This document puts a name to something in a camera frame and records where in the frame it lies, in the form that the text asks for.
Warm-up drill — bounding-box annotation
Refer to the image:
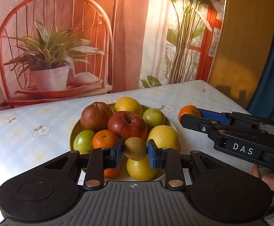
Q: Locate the small orange mandarin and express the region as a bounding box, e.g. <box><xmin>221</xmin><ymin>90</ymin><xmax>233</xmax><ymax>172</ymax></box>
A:
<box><xmin>93</xmin><ymin>130</ymin><xmax>118</xmax><ymax>149</ymax></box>

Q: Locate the yellow lemon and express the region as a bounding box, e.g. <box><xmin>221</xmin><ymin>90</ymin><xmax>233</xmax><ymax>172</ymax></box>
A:
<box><xmin>146</xmin><ymin>125</ymin><xmax>181</xmax><ymax>151</ymax></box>

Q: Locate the green apple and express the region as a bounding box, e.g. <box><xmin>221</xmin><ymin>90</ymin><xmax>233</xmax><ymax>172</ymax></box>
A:
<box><xmin>73</xmin><ymin>130</ymin><xmax>95</xmax><ymax>154</ymax></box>

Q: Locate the yellow green citrus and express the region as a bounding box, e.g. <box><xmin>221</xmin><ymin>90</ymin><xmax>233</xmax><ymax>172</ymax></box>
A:
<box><xmin>126</xmin><ymin>156</ymin><xmax>158</xmax><ymax>181</ymax></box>

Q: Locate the shiny red apple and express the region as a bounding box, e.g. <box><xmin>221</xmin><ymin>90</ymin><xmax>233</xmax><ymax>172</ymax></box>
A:
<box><xmin>107</xmin><ymin>111</ymin><xmax>148</xmax><ymax>141</ymax></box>

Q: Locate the dark brownish red apple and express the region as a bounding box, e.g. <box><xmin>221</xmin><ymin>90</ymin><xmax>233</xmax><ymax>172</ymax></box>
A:
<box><xmin>80</xmin><ymin>102</ymin><xmax>113</xmax><ymax>132</ymax></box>

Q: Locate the green apple spotted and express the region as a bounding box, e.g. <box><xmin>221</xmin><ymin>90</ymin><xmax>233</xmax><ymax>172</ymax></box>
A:
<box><xmin>142</xmin><ymin>108</ymin><xmax>166</xmax><ymax>130</ymax></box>

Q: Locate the large yellow orange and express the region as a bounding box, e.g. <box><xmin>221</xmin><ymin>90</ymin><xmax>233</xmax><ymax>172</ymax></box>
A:
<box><xmin>114</xmin><ymin>97</ymin><xmax>143</xmax><ymax>116</ymax></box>

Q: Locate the wooden headboard panel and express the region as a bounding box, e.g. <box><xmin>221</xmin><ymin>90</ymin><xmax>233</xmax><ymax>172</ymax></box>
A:
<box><xmin>208</xmin><ymin>0</ymin><xmax>274</xmax><ymax>108</ymax></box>

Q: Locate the floral checked tablecloth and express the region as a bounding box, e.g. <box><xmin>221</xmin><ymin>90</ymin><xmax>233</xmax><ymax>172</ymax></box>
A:
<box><xmin>0</xmin><ymin>80</ymin><xmax>251</xmax><ymax>222</ymax></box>

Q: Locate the printed room backdrop cloth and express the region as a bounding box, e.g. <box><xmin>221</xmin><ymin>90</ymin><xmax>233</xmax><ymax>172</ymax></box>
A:
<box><xmin>0</xmin><ymin>0</ymin><xmax>225</xmax><ymax>110</ymax></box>

